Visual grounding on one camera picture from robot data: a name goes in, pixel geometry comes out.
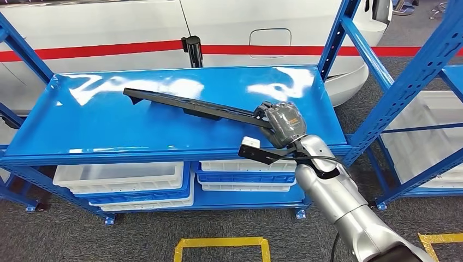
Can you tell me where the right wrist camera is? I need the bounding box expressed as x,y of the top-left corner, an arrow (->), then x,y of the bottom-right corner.
238,136 -> 290,166

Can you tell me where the blue metal shelf rack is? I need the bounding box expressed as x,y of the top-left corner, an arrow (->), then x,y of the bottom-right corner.
365,65 -> 463,211
0,103 -> 40,213
0,0 -> 463,225

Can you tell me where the white car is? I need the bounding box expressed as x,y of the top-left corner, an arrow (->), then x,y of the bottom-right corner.
0,0 -> 394,116

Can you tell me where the black stanchion post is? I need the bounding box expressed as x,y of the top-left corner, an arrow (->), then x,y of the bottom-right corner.
181,35 -> 204,69

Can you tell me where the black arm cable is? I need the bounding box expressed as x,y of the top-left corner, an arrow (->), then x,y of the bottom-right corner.
278,154 -> 350,262

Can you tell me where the yellow floor tape square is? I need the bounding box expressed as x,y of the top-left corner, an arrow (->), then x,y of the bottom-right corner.
418,233 -> 463,262
173,236 -> 271,262

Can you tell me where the red barrier belt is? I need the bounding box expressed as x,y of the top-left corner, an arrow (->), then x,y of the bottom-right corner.
0,39 -> 463,63

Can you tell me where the black plastic mounting plate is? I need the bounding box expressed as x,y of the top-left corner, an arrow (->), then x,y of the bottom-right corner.
123,87 -> 272,130

